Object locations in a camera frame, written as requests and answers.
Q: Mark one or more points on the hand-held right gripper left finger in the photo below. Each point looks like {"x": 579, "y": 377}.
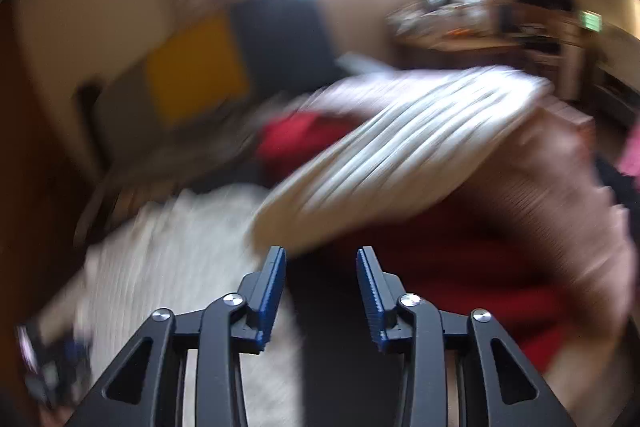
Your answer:
{"x": 270, "y": 302}

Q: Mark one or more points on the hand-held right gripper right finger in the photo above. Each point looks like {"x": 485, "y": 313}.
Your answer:
{"x": 372, "y": 302}

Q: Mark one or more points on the cream patterned knit sweater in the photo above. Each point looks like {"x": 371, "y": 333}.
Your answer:
{"x": 175, "y": 287}

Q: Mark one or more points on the red fuzzy sweater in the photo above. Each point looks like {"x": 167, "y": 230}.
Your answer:
{"x": 475, "y": 287}

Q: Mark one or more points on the cream ribbed knit sweater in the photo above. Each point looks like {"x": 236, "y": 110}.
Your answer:
{"x": 400, "y": 147}

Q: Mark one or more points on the grey hoodie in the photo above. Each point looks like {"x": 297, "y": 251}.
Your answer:
{"x": 190, "y": 157}

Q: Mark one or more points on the light pink garment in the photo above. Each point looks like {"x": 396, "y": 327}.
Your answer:
{"x": 560, "y": 187}

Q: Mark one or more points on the grey yellow blue cushion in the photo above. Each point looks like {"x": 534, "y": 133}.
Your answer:
{"x": 200, "y": 67}

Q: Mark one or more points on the dark navy garment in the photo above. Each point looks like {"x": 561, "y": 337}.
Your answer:
{"x": 612, "y": 182}

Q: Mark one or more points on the wooden desk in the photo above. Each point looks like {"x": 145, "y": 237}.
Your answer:
{"x": 450, "y": 39}

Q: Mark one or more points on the pink bedding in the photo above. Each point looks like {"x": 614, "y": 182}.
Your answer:
{"x": 631, "y": 152}

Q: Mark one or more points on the white cabinet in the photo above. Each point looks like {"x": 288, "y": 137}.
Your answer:
{"x": 575, "y": 72}

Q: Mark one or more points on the small lit display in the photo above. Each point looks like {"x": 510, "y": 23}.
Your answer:
{"x": 591, "y": 19}

